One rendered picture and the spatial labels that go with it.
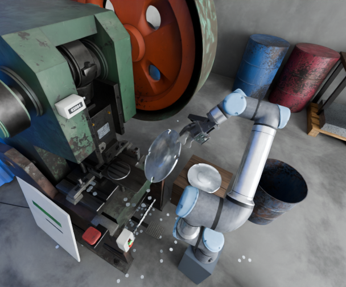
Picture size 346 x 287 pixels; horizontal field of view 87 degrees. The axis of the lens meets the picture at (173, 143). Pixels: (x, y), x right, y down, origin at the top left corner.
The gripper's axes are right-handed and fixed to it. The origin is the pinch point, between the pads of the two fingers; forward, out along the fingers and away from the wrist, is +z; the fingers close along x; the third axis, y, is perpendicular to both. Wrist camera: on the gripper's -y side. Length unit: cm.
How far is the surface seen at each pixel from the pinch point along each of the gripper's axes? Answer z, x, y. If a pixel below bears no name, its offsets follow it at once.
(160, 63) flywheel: -15.0, -18.7, -32.3
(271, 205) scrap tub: -8, 101, 18
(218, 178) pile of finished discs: 15, 81, -14
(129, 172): 35.5, 0.7, -5.3
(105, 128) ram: 20.9, -25.0, -11.5
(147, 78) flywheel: -3.6, -15.7, -37.6
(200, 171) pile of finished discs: 24, 72, -24
